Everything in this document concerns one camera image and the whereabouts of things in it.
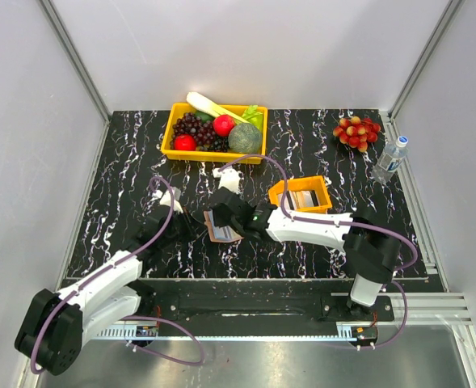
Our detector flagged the yellow fruit tray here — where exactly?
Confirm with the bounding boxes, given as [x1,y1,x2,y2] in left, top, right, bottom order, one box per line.
[160,103,268,165]

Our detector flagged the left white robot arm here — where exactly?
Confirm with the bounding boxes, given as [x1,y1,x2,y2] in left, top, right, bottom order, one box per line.
[15,188,192,375]

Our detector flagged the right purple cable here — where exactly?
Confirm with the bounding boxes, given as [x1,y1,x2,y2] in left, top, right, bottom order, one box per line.
[219,154,419,351]

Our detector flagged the purple grape bunch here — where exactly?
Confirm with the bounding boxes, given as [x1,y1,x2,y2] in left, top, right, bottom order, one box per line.
[170,112,217,146]

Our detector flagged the green avocado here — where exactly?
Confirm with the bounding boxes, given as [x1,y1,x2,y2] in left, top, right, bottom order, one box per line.
[195,111,214,122]

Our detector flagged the red apple left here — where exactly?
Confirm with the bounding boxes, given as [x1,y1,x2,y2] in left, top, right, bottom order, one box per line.
[174,134,197,151]

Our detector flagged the orange card box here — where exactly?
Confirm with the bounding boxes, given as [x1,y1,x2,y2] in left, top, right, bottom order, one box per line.
[285,175,332,213]

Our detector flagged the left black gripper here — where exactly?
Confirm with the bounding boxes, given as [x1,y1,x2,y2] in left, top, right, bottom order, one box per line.
[160,206,207,249]

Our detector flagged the aluminium frame rail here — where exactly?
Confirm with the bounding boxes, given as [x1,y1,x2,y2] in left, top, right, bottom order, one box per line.
[37,0,113,122]

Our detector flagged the purple cable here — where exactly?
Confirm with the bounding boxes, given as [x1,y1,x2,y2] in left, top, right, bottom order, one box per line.
[30,175,206,373]
[219,154,419,351]

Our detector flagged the red apple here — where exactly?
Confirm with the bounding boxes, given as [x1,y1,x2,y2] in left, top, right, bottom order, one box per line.
[174,134,197,151]
[213,115,236,137]

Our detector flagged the green netted melon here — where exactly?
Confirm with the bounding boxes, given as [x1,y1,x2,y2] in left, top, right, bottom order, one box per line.
[228,123,263,154]

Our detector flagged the stack of cards in box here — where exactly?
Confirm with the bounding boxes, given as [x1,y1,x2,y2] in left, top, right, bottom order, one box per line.
[284,190,320,210]

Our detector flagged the clear plastic water bottle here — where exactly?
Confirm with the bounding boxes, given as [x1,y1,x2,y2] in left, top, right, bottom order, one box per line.
[371,136,408,185]

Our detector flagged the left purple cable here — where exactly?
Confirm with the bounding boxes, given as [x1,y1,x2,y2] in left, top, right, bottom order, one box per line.
[30,175,206,373]

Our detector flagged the black grape bunch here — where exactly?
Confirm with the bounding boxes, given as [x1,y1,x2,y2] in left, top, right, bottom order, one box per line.
[196,137,230,153]

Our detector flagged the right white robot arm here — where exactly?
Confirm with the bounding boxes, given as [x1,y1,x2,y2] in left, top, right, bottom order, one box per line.
[204,188,402,320]

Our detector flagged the white green leek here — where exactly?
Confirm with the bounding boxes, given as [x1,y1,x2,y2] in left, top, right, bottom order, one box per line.
[186,91,267,130]

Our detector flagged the red apple right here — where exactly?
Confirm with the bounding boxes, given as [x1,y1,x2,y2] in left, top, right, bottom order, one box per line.
[213,115,236,137]

